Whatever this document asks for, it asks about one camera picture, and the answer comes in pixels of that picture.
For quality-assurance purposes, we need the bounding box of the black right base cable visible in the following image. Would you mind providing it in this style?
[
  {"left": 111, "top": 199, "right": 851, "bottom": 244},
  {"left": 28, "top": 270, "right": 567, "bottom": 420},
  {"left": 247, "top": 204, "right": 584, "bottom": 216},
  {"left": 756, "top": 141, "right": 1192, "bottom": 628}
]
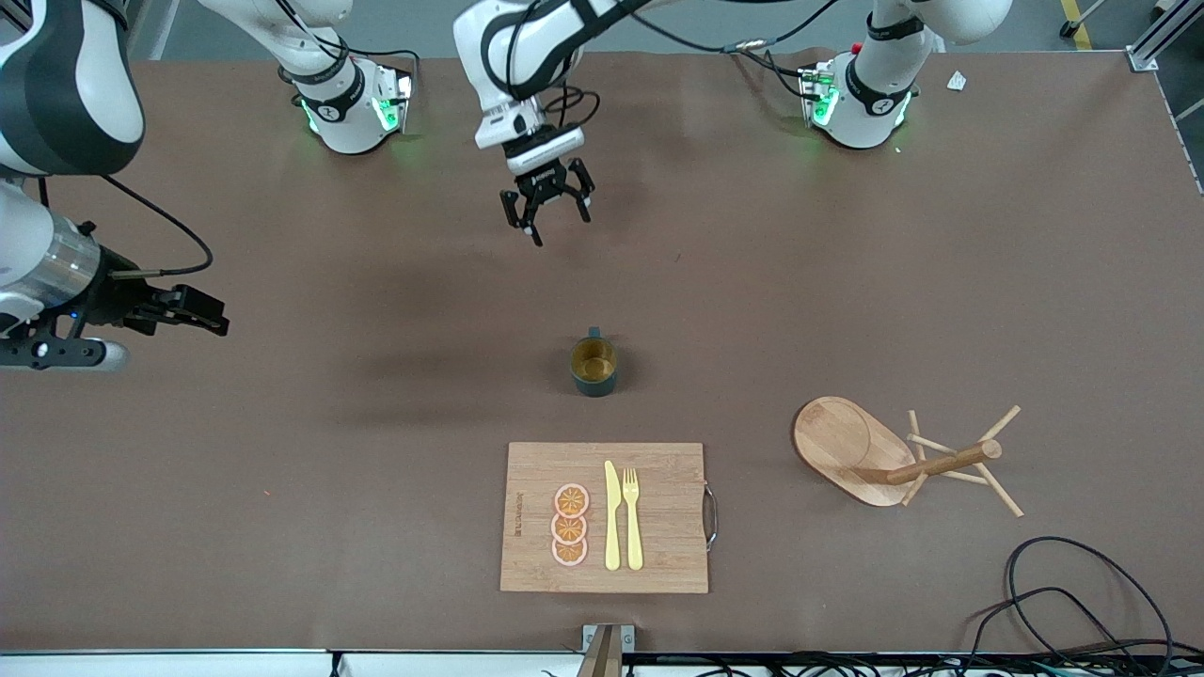
[{"left": 273, "top": 0, "right": 421, "bottom": 90}]

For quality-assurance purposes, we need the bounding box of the bamboo cutting board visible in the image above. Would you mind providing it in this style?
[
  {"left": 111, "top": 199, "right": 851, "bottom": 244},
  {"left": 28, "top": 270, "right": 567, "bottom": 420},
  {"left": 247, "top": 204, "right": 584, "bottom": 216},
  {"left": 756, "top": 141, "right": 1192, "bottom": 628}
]
[{"left": 499, "top": 442, "right": 720, "bottom": 594}]

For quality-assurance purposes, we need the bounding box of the black base cable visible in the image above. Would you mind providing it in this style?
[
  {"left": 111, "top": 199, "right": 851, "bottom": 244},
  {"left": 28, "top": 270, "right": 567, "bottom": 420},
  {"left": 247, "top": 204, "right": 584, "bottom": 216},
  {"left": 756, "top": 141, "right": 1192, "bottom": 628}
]
[
  {"left": 273, "top": 0, "right": 421, "bottom": 90},
  {"left": 722, "top": 38, "right": 819, "bottom": 100}
]

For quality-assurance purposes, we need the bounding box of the aluminium frame profile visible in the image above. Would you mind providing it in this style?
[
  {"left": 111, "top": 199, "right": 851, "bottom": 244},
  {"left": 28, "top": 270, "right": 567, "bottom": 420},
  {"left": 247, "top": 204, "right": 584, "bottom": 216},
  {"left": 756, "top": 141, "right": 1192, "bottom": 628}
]
[{"left": 1126, "top": 0, "right": 1188, "bottom": 72}]

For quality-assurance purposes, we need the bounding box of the brown table cover mat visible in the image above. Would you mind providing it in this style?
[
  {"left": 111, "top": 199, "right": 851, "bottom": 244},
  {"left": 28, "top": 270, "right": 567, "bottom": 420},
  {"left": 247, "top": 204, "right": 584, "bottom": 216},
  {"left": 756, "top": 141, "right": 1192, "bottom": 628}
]
[{"left": 0, "top": 49, "right": 1204, "bottom": 654}]

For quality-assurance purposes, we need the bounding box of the black looped floor cable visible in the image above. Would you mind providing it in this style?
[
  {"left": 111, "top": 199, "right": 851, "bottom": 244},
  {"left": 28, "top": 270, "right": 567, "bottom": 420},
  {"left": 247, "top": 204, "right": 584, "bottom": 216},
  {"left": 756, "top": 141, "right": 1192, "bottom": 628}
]
[
  {"left": 969, "top": 588, "right": 1139, "bottom": 677},
  {"left": 1006, "top": 537, "right": 1175, "bottom": 673}
]

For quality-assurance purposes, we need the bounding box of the black left base cable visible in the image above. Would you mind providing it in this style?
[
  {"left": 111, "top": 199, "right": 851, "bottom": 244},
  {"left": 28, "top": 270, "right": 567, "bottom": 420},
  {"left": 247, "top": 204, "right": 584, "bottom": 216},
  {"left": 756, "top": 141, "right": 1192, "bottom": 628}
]
[{"left": 722, "top": 38, "right": 819, "bottom": 100}]

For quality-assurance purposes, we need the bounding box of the silver table edge rail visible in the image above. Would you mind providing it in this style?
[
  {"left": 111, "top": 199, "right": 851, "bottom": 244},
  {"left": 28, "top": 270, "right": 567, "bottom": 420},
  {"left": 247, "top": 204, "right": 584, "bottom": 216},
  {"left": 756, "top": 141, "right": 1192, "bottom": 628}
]
[{"left": 0, "top": 648, "right": 584, "bottom": 656}]

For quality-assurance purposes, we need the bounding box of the wooden mug tree stand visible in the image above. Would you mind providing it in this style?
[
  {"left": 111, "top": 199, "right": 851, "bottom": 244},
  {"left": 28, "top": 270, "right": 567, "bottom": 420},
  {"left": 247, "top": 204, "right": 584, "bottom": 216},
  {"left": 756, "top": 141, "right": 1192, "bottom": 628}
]
[{"left": 792, "top": 396, "right": 1024, "bottom": 519}]

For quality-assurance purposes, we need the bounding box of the dark teal ribbed cup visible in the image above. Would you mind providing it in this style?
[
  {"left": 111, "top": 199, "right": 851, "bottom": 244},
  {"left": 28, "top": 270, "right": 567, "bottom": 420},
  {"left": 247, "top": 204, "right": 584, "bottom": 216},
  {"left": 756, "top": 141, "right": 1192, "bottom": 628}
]
[{"left": 570, "top": 326, "right": 620, "bottom": 398}]

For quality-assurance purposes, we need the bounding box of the metal bracket with wooden post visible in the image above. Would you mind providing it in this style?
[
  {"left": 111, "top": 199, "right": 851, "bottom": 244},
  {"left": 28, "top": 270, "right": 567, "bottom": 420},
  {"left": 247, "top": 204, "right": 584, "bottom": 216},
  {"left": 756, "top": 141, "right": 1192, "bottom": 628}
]
[{"left": 576, "top": 623, "right": 636, "bottom": 677}]

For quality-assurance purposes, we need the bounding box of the yellow plastic knife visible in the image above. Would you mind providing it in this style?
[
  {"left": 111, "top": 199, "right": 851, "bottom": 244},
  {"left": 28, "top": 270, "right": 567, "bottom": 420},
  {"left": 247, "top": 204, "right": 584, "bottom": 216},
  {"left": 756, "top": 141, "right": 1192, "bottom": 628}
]
[{"left": 604, "top": 460, "right": 623, "bottom": 572}]

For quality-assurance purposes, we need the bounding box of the black cable along table edge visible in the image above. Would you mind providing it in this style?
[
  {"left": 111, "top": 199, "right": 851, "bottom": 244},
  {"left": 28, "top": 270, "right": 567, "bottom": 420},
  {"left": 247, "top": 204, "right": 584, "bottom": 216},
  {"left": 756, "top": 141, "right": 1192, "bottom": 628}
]
[{"left": 626, "top": 655, "right": 1204, "bottom": 677}]

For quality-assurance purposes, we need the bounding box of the yellow plastic fork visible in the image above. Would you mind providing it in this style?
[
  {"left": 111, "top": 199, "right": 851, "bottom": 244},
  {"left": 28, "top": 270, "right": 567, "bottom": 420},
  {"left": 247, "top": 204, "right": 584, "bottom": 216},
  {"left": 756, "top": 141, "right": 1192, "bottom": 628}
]
[{"left": 622, "top": 467, "right": 644, "bottom": 572}]

